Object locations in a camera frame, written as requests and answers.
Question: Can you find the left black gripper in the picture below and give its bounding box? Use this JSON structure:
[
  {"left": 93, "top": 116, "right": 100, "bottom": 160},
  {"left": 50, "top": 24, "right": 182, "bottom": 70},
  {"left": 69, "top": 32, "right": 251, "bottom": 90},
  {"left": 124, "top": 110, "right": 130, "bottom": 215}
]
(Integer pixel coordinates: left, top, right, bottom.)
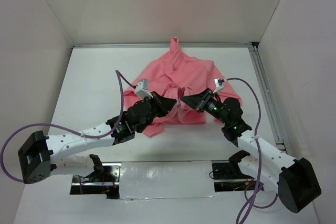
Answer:
[{"left": 136, "top": 91, "right": 176, "bottom": 133}]

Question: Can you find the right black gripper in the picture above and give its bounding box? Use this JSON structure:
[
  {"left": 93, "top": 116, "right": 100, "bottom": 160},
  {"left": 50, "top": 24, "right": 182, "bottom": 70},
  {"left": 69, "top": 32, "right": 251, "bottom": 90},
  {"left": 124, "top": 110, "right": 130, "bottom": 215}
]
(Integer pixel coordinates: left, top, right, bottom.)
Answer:
[{"left": 181, "top": 88, "right": 229, "bottom": 125}]

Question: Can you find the pink zip jacket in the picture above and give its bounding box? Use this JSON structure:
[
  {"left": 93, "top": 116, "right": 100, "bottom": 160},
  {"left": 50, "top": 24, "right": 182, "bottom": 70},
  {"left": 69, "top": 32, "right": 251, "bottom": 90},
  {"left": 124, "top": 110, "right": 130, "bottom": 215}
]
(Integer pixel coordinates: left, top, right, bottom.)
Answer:
[{"left": 123, "top": 37, "right": 242, "bottom": 138}]

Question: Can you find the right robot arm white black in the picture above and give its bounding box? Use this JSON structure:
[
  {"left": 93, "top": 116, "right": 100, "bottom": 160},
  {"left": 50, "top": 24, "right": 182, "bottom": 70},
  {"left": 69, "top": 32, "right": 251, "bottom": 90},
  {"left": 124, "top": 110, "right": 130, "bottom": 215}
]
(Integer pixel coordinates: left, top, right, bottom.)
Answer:
[{"left": 181, "top": 89, "right": 321, "bottom": 213}]

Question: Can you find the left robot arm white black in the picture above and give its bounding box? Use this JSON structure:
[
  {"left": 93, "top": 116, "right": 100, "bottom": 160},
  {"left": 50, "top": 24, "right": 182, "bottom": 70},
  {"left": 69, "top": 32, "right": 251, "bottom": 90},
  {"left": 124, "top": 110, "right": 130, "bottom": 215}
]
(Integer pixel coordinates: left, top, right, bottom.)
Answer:
[{"left": 18, "top": 92, "right": 176, "bottom": 184}]

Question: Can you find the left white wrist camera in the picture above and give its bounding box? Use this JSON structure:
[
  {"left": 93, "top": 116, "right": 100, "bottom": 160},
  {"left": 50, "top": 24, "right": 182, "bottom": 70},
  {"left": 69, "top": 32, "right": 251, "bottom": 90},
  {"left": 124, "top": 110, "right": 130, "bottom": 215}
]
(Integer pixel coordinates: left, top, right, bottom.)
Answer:
[{"left": 134, "top": 79, "right": 152, "bottom": 100}]

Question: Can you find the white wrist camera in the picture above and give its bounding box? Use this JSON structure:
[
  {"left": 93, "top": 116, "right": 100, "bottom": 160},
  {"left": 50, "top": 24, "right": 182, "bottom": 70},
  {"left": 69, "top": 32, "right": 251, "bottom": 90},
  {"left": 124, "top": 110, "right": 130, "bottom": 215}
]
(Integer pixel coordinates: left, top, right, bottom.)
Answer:
[
  {"left": 134, "top": 79, "right": 152, "bottom": 100},
  {"left": 213, "top": 78, "right": 226, "bottom": 94}
]

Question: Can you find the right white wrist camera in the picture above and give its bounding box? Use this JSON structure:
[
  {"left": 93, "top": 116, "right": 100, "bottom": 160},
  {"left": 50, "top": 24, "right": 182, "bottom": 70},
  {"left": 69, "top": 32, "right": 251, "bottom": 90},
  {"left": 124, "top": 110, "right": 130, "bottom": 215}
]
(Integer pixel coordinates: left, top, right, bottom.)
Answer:
[{"left": 213, "top": 78, "right": 226, "bottom": 94}]

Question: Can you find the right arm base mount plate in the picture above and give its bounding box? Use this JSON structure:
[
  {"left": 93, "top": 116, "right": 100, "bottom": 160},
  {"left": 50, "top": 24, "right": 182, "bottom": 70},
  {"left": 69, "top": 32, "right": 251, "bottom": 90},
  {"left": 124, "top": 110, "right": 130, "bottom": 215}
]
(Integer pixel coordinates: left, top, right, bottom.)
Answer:
[{"left": 209, "top": 161, "right": 256, "bottom": 193}]

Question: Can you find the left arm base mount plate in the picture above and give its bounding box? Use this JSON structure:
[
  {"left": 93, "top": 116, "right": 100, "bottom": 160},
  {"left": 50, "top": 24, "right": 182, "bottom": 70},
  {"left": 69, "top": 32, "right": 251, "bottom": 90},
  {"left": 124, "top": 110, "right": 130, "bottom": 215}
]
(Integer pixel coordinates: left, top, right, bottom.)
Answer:
[{"left": 70, "top": 163, "right": 121, "bottom": 199}]

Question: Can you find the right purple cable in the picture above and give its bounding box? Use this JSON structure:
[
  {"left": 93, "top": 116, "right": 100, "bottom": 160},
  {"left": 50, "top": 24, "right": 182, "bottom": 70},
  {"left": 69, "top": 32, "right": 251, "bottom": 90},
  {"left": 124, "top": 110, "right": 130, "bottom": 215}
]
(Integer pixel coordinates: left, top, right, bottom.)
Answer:
[{"left": 222, "top": 77, "right": 280, "bottom": 224}]

